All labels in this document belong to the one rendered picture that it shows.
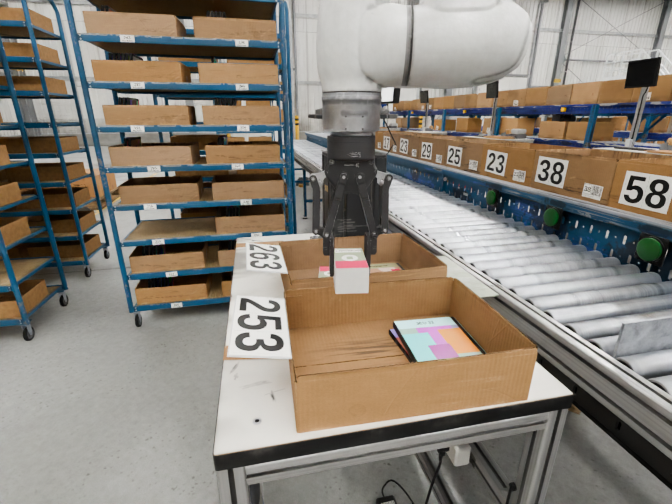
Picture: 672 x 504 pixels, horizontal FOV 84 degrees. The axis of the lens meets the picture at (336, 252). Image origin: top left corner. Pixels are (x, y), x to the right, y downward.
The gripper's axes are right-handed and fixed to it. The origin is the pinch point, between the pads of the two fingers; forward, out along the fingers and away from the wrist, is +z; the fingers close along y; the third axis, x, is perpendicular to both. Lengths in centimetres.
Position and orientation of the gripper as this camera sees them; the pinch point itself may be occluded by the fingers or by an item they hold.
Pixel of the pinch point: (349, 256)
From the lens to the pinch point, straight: 65.2
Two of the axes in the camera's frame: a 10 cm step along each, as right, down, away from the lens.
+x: -0.6, -3.4, 9.4
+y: 10.0, -0.2, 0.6
